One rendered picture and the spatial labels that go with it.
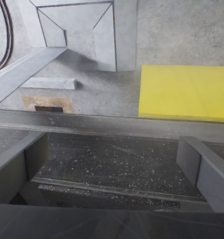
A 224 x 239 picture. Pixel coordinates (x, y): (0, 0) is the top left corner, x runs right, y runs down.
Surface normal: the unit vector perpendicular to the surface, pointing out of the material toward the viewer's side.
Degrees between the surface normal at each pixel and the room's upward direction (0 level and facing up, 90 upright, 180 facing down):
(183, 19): 0
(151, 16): 0
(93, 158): 90
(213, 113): 90
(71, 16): 7
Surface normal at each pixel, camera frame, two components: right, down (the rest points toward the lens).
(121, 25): 0.02, 0.61
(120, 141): -0.05, -0.79
